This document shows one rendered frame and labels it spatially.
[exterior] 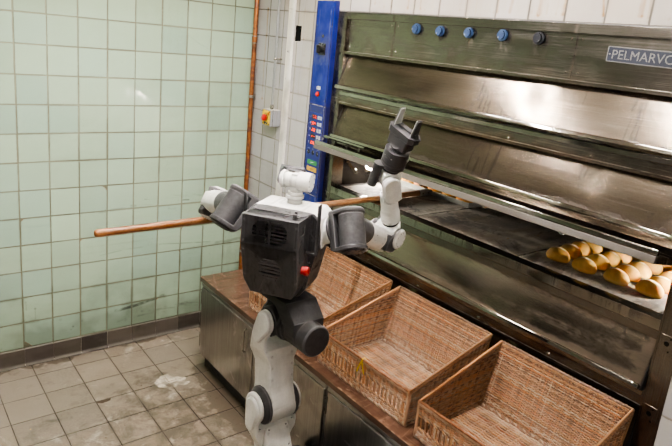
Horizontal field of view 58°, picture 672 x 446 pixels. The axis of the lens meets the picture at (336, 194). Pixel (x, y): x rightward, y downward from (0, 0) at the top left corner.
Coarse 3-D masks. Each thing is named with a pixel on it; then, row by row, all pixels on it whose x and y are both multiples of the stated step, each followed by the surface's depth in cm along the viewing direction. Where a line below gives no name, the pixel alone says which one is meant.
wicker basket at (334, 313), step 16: (336, 256) 329; (320, 272) 335; (352, 272) 317; (368, 272) 309; (320, 288) 333; (336, 288) 324; (352, 288) 316; (368, 288) 308; (384, 288) 295; (256, 304) 308; (320, 304) 324; (336, 304) 322; (352, 304) 283; (336, 320) 280; (368, 320) 294
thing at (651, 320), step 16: (336, 192) 331; (352, 192) 325; (368, 208) 311; (416, 224) 285; (432, 224) 281; (448, 240) 270; (464, 240) 263; (496, 256) 250; (512, 256) 248; (528, 272) 238; (544, 272) 233; (560, 288) 228; (576, 288) 223; (592, 288) 221; (608, 304) 213; (624, 304) 210; (640, 320) 205; (656, 320) 201
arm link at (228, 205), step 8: (224, 192) 221; (232, 192) 215; (216, 200) 221; (224, 200) 214; (232, 200) 213; (240, 200) 214; (248, 200) 216; (216, 208) 215; (224, 208) 213; (232, 208) 213; (240, 208) 214; (224, 216) 212; (232, 216) 213; (232, 224) 214
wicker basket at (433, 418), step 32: (512, 352) 242; (448, 384) 229; (480, 384) 244; (512, 384) 240; (544, 384) 231; (576, 384) 222; (416, 416) 222; (448, 416) 235; (480, 416) 239; (512, 416) 238; (544, 416) 228; (576, 416) 220; (608, 416) 212
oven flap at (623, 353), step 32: (384, 256) 301; (416, 256) 287; (448, 256) 274; (448, 288) 269; (480, 288) 258; (512, 288) 247; (512, 320) 243; (544, 320) 234; (576, 320) 225; (608, 320) 217; (576, 352) 222; (608, 352) 214; (640, 352) 207; (640, 384) 204
